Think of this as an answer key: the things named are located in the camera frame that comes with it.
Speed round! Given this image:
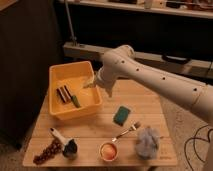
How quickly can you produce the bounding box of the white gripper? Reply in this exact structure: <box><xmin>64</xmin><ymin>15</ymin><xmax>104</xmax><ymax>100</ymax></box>
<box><xmin>83</xmin><ymin>68</ymin><xmax>116</xmax><ymax>98</ymax></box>

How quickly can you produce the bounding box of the dark striped eraser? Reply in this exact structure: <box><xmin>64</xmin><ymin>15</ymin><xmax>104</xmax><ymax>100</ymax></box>
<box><xmin>56</xmin><ymin>87</ymin><xmax>71</xmax><ymax>103</ymax></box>

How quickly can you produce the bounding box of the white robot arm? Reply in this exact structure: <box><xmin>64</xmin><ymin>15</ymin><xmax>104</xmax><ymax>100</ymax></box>
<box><xmin>84</xmin><ymin>45</ymin><xmax>213</xmax><ymax>126</ymax></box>

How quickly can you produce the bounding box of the green sponge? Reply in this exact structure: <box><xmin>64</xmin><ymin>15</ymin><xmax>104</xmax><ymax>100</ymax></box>
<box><xmin>113</xmin><ymin>106</ymin><xmax>131</xmax><ymax>126</ymax></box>

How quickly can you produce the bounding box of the small green pickle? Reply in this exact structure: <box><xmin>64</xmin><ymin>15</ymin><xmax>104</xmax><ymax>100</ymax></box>
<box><xmin>72</xmin><ymin>95</ymin><xmax>81</xmax><ymax>108</ymax></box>

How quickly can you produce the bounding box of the yellow plastic bin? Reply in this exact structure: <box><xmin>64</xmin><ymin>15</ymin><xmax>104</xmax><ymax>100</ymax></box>
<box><xmin>49</xmin><ymin>61</ymin><xmax>102</xmax><ymax>120</ymax></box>

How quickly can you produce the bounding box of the black object on shelf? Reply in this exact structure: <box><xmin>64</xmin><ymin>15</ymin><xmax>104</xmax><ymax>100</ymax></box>
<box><xmin>162</xmin><ymin>55</ymin><xmax>191</xmax><ymax>65</ymax></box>

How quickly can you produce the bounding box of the wooden table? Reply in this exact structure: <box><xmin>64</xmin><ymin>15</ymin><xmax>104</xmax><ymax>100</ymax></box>
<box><xmin>23</xmin><ymin>80</ymin><xmax>177</xmax><ymax>167</ymax></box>

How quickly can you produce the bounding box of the wooden shelf unit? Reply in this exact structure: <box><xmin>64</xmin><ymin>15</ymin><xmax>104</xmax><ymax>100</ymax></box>
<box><xmin>55</xmin><ymin>2</ymin><xmax>213</xmax><ymax>79</ymax></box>

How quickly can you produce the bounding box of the grey crumpled cloth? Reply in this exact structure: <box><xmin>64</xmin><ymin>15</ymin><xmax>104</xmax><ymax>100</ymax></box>
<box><xmin>135</xmin><ymin>126</ymin><xmax>160</xmax><ymax>160</ymax></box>

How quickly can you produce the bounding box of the orange cup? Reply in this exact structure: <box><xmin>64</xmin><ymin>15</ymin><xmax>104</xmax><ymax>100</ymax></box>
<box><xmin>99</xmin><ymin>142</ymin><xmax>118</xmax><ymax>162</ymax></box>

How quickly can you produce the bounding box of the dark cabinet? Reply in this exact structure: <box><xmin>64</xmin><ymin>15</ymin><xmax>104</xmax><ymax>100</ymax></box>
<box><xmin>0</xmin><ymin>0</ymin><xmax>62</xmax><ymax>149</ymax></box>

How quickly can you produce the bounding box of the bunch of dark grapes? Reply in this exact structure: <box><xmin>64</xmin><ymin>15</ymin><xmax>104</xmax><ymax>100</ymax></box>
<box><xmin>33</xmin><ymin>139</ymin><xmax>62</xmax><ymax>165</ymax></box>

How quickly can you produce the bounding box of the white handled dish brush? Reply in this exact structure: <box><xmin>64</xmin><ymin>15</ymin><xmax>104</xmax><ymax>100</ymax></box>
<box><xmin>50</xmin><ymin>128</ymin><xmax>78</xmax><ymax>159</ymax></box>

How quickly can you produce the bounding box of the black cable on floor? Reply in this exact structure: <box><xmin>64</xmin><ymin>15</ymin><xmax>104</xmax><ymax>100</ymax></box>
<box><xmin>183</xmin><ymin>124</ymin><xmax>213</xmax><ymax>169</ymax></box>

